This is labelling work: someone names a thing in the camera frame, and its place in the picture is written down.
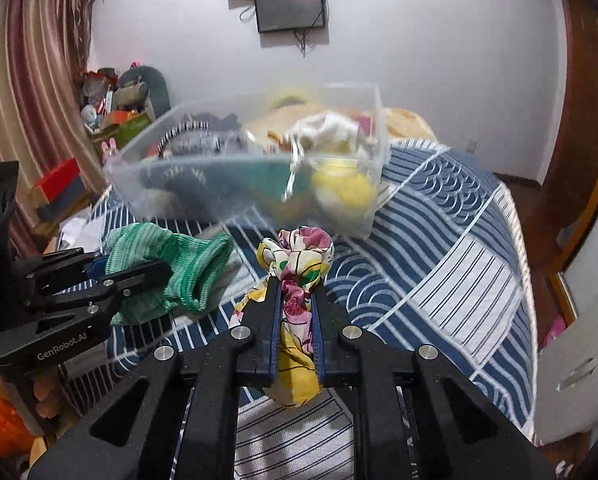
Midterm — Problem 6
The striped red beige curtain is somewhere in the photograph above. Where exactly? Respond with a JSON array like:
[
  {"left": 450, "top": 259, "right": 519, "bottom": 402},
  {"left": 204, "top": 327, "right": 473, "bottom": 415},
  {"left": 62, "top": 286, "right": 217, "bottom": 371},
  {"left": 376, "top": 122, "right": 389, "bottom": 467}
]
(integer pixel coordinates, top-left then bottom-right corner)
[{"left": 0, "top": 0, "right": 105, "bottom": 256}]

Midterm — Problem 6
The green yellow sponge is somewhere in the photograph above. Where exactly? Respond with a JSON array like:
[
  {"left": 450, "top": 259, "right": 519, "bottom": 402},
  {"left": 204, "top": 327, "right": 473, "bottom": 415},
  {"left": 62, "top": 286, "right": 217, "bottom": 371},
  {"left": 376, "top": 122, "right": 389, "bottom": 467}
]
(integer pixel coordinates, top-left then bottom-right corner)
[{"left": 229, "top": 156, "right": 313, "bottom": 223}]

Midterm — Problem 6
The pink rabbit toy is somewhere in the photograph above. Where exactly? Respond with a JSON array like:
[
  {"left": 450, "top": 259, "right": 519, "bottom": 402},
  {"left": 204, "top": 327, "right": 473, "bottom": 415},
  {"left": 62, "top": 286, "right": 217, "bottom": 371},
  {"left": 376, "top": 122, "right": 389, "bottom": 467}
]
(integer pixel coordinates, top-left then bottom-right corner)
[{"left": 100, "top": 138, "right": 119, "bottom": 164}]

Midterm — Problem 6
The small black wall monitor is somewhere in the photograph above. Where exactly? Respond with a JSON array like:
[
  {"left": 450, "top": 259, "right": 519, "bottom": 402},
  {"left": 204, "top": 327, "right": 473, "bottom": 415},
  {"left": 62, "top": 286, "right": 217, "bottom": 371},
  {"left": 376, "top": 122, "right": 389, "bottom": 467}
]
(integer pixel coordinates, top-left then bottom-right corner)
[{"left": 254, "top": 0, "right": 326, "bottom": 34}]

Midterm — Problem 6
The green storage box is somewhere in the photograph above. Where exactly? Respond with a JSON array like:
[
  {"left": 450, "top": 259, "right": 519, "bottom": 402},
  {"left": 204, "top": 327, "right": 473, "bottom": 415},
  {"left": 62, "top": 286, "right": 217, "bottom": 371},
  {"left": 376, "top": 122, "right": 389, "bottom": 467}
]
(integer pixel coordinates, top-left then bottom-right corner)
[{"left": 90, "top": 114, "right": 151, "bottom": 155}]

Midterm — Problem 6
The grey green plush toy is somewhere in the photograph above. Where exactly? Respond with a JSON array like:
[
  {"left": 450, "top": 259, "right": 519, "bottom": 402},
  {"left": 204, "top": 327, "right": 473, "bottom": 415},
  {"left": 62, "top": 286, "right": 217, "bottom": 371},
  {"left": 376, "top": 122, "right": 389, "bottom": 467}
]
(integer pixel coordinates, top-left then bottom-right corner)
[{"left": 112, "top": 65, "right": 171, "bottom": 120}]

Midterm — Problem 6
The beige blanket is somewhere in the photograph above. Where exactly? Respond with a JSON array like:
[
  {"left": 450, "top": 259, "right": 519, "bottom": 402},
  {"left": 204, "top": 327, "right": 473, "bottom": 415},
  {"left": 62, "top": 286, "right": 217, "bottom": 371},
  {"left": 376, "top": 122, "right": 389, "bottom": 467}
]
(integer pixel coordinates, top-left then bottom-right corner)
[{"left": 242, "top": 103, "right": 436, "bottom": 144}]

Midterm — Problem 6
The green knitted cloth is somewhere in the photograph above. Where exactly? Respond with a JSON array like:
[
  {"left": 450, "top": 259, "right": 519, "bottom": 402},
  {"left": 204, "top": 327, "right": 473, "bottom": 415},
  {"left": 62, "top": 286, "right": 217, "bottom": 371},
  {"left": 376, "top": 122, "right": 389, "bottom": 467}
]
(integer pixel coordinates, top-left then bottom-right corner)
[{"left": 103, "top": 221, "right": 236, "bottom": 328}]

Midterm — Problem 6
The person's left hand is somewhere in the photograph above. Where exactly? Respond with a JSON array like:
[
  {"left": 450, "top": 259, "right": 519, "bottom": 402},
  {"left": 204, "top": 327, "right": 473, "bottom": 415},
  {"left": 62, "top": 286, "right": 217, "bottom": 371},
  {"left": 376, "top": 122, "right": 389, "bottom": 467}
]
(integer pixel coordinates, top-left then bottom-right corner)
[{"left": 33, "top": 367, "right": 66, "bottom": 419}]

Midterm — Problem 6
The clear plastic storage box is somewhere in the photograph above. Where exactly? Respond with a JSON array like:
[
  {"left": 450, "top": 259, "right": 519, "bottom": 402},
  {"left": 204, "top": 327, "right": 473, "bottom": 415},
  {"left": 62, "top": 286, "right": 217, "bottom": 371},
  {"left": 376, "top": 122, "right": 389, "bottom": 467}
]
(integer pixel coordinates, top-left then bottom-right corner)
[{"left": 105, "top": 84, "right": 389, "bottom": 237}]

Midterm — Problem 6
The yellow felt ball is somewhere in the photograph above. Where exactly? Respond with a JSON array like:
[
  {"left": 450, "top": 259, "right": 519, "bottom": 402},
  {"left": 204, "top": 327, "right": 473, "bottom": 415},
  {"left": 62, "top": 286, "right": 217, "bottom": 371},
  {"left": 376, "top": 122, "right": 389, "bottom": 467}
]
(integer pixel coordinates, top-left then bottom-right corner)
[{"left": 311, "top": 158, "right": 378, "bottom": 218}]

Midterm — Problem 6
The floral patterned cloth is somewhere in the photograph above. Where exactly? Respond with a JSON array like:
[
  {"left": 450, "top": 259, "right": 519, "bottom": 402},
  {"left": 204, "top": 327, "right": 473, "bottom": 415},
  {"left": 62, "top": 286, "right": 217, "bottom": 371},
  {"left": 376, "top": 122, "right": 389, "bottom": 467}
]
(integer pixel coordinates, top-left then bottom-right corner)
[{"left": 256, "top": 226, "right": 335, "bottom": 408}]

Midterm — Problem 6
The blue white patterned bedspread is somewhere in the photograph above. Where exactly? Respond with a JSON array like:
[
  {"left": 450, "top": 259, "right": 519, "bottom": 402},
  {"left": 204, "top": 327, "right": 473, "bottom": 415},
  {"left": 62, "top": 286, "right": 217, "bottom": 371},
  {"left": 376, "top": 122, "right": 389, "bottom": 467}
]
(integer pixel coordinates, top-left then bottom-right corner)
[{"left": 62, "top": 140, "right": 538, "bottom": 479}]

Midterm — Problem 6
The yellow plush ring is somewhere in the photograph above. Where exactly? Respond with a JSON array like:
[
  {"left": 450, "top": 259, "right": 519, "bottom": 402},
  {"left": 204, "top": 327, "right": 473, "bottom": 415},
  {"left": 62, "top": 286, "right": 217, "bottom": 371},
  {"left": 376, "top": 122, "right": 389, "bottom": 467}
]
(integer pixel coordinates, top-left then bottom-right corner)
[{"left": 268, "top": 89, "right": 315, "bottom": 111}]

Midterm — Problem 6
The white cloth pouch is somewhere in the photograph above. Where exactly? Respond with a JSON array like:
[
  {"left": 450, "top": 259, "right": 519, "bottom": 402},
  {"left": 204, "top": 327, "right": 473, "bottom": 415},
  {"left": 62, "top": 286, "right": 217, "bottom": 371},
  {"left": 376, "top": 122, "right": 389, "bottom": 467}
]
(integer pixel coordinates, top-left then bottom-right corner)
[{"left": 282, "top": 110, "right": 378, "bottom": 154}]

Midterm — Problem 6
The wooden wardrobe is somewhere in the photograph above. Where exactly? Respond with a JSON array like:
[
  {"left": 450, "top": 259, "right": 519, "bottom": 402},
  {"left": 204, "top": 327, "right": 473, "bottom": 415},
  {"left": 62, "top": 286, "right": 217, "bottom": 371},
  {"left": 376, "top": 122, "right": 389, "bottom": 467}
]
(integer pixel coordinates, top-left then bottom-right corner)
[{"left": 522, "top": 0, "right": 598, "bottom": 330}]

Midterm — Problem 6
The red box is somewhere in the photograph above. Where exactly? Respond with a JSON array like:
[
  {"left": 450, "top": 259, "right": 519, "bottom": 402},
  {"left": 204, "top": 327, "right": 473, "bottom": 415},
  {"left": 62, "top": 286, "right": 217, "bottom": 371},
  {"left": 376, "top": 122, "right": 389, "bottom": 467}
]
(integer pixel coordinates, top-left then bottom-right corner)
[{"left": 30, "top": 158, "right": 80, "bottom": 208}]

